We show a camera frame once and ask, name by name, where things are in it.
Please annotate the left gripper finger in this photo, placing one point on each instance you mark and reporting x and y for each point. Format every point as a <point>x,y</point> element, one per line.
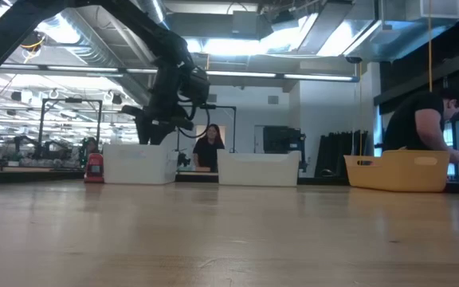
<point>142,131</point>
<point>162,135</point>

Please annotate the background black robot arm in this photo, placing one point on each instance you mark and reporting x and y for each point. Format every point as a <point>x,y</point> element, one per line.
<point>46,148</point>

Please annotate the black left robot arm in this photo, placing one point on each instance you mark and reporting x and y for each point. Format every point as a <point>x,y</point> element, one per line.
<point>142,24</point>

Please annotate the small white plastic bin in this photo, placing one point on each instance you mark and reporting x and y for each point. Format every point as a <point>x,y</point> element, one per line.
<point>136,167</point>

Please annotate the person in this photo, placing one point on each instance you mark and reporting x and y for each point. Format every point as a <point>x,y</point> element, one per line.
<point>209,153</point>
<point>90,146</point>
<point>417,119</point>

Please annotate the long ceiling light strip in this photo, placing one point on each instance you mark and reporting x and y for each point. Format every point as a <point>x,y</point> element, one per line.
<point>253,74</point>

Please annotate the large white plastic bin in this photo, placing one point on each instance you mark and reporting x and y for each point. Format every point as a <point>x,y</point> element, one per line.
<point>259,169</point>

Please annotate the background desk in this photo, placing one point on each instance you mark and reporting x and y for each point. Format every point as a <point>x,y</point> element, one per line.
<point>34,175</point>

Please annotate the black equipment rack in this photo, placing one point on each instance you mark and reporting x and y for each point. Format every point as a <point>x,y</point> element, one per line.
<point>281,139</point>

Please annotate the black folding panels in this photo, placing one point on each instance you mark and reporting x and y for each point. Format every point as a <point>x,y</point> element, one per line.
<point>333,151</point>

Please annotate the yellow plastic bin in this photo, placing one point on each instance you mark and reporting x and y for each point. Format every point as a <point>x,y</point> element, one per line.
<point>398,173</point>

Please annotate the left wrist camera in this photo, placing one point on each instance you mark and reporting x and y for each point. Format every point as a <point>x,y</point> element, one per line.
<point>197,87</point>

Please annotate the black stand frame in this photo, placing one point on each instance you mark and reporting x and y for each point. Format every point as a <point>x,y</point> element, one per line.
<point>70,100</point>
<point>221,107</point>

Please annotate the round silver air duct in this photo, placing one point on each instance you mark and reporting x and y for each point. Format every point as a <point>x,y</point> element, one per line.
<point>94,36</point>

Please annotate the rectangular silver air duct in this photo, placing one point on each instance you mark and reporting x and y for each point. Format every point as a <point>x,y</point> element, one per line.
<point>393,44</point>

